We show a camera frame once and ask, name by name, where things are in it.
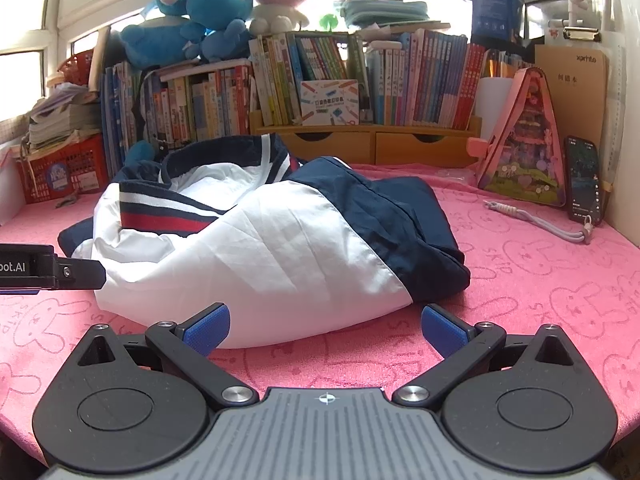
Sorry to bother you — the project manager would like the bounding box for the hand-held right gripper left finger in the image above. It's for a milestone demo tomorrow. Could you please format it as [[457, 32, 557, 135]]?
[[70, 302, 261, 408]]

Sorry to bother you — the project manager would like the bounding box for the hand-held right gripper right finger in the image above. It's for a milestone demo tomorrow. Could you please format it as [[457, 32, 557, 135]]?
[[392, 304, 576, 408]]

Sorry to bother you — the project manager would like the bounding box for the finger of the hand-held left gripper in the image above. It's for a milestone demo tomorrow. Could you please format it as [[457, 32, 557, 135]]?
[[54, 256, 107, 290]]

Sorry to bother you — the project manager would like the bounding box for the navy and white jacket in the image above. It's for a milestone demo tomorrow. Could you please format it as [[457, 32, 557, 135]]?
[[57, 134, 471, 350]]

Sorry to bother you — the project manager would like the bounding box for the white board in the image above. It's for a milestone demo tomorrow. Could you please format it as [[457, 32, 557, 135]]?
[[0, 141, 26, 226]]

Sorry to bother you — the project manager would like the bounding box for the large red plastic basket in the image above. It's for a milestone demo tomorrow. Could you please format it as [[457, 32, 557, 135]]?
[[15, 132, 108, 206]]

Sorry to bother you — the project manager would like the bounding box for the pink rabbit print blanket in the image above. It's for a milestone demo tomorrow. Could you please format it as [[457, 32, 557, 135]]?
[[0, 162, 640, 466]]

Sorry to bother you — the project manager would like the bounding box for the blue round plush ball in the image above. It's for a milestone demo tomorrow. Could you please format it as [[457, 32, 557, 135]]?
[[122, 141, 157, 166]]

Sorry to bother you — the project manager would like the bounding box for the stack of papers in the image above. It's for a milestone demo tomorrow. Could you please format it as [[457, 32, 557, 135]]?
[[27, 82, 103, 153]]

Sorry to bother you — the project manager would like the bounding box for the miniature black bicycle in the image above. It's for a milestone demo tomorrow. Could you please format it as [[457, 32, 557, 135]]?
[[150, 136, 186, 155]]

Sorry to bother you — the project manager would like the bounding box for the small red plastic basket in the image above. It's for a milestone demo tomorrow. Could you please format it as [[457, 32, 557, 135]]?
[[55, 50, 96, 93]]

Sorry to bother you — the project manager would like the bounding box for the pink folder stand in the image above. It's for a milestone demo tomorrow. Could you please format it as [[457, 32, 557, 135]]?
[[467, 66, 568, 208]]

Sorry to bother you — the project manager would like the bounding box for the black smartphone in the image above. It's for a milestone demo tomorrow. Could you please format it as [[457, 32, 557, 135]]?
[[564, 135, 603, 226]]

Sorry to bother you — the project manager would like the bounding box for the beige long tube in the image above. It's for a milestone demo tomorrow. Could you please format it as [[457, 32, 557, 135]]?
[[89, 27, 112, 93]]

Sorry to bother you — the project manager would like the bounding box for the wooden drawer organizer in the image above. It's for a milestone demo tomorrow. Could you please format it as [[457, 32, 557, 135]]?
[[250, 110, 483, 168]]

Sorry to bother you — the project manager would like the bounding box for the white paper roll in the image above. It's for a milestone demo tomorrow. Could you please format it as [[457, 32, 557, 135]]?
[[475, 76, 518, 133]]

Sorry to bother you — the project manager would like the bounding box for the blue plush with white ears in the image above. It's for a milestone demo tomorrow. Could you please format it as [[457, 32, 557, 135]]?
[[120, 0, 208, 68]]

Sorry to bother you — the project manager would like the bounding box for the row of colourful books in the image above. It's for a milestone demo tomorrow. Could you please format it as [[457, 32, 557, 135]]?
[[100, 30, 533, 161]]

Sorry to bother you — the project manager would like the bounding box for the white colourful print card box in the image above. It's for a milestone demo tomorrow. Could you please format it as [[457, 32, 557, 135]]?
[[300, 79, 361, 127]]

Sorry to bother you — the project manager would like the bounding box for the brown kraft clipboard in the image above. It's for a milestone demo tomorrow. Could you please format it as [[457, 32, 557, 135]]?
[[535, 27, 611, 161]]

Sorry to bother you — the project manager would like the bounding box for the blue robot cat plush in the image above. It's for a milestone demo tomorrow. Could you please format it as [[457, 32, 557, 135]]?
[[185, 0, 256, 61]]

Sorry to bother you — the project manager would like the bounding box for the teal folded cloth stack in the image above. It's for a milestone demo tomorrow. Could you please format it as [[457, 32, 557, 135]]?
[[337, 0, 431, 28]]

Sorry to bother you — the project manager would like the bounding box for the dark blue carton box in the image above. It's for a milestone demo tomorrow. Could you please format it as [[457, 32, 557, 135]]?
[[471, 0, 526, 48]]

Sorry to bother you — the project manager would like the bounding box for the lilac wrist strap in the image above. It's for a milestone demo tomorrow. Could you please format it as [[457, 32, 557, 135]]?
[[484, 200, 593, 246]]

